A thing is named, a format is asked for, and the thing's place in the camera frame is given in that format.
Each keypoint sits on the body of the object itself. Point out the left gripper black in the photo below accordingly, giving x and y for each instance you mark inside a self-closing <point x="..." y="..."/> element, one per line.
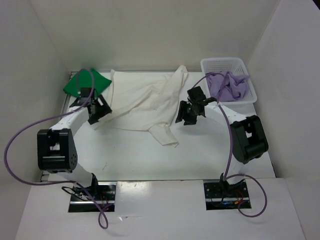
<point x="104" y="109"/>

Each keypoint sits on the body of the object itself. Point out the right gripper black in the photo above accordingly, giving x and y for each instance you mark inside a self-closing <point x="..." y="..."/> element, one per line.
<point x="188" y="120"/>

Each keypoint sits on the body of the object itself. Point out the green t shirt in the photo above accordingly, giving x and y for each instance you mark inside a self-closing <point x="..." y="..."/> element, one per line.
<point x="83" y="79"/>

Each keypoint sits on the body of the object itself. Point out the white t shirt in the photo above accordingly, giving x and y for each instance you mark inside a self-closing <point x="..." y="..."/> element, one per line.
<point x="145" y="103"/>

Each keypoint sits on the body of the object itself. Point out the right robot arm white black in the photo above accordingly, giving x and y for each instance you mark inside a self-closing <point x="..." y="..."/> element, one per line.
<point x="246" y="136"/>

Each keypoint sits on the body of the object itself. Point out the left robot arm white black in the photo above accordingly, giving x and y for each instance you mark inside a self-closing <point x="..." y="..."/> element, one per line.
<point x="56" y="149"/>

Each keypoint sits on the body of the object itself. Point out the purple t shirt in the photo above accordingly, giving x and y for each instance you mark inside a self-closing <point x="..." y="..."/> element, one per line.
<point x="227" y="87"/>

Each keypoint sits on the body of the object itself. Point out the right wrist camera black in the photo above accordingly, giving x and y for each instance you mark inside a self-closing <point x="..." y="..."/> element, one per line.
<point x="196" y="94"/>

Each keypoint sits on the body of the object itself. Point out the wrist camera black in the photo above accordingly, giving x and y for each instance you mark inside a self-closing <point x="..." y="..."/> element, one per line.
<point x="86" y="97"/>
<point x="196" y="94"/>

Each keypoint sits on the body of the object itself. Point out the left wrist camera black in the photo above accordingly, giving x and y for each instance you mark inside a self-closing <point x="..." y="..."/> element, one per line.
<point x="86" y="97"/>

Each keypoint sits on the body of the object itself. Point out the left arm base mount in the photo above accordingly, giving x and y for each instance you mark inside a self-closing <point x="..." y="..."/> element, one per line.
<point x="80" y="202"/>

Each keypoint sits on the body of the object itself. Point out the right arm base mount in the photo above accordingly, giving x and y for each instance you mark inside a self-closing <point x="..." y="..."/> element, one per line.
<point x="217" y="199"/>

